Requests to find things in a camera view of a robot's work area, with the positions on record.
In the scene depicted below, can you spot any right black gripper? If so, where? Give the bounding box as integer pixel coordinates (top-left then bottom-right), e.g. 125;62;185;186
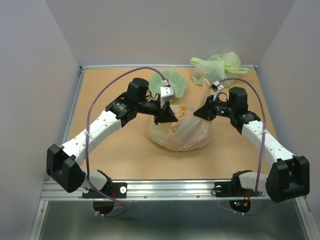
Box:
192;94;235;122

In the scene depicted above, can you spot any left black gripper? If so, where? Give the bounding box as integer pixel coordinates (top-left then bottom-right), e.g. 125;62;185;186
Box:
136;97;178;125

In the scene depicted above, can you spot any banana print plastic bag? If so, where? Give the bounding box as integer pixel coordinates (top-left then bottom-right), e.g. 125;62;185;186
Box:
146;78;211;153

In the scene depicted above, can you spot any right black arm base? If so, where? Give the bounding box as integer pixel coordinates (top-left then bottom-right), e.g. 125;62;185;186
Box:
211;170;260;216

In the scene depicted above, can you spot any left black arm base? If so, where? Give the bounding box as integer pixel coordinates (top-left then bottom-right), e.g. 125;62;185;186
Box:
80;170;128;218

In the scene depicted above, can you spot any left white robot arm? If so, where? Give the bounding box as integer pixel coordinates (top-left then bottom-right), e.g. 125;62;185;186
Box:
46;78;177;197

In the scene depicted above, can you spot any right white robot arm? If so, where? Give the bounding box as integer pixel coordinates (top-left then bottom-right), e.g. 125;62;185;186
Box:
194;87;310;203

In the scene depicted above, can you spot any tied green plastic bag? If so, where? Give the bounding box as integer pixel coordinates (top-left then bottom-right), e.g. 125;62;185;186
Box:
190;51;251;85

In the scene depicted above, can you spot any light green fruit plate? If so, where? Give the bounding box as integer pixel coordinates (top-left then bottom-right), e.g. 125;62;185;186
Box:
148;70;188;98

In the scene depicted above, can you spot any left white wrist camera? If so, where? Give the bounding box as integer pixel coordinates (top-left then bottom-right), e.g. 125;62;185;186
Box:
160;85;176;102

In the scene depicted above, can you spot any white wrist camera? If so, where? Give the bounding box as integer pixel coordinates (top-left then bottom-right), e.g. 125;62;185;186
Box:
160;85;176;102
211;81;224;98

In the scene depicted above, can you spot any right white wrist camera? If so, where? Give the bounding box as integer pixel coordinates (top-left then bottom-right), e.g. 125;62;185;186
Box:
211;81;224;98

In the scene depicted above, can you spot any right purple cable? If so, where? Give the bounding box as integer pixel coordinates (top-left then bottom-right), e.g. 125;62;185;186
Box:
219;77;276;216

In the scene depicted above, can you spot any purple cable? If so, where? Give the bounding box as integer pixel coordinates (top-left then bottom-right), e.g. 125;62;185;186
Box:
219;77;276;216
85;67;172;218

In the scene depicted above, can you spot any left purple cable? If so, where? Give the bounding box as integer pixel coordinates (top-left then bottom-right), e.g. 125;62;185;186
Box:
85;67;172;218

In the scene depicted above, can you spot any aluminium front rail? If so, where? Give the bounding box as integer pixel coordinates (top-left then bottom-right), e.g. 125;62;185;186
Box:
40;179;269;202

